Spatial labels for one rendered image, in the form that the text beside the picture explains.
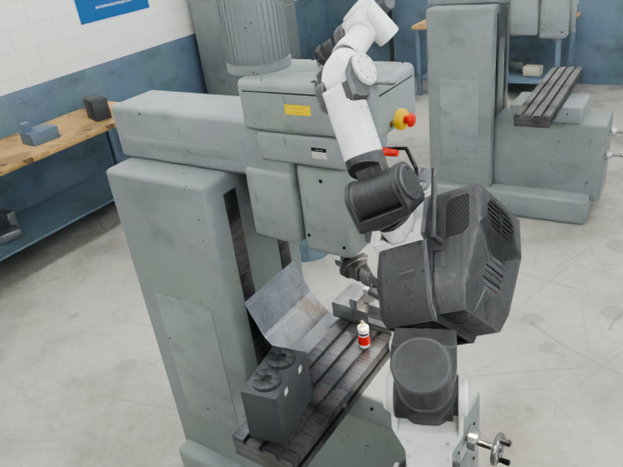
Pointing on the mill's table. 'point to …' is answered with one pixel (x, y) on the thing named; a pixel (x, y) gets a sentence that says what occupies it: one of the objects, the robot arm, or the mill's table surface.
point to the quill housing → (327, 211)
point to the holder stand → (277, 395)
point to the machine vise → (356, 309)
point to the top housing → (284, 111)
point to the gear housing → (303, 149)
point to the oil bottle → (363, 335)
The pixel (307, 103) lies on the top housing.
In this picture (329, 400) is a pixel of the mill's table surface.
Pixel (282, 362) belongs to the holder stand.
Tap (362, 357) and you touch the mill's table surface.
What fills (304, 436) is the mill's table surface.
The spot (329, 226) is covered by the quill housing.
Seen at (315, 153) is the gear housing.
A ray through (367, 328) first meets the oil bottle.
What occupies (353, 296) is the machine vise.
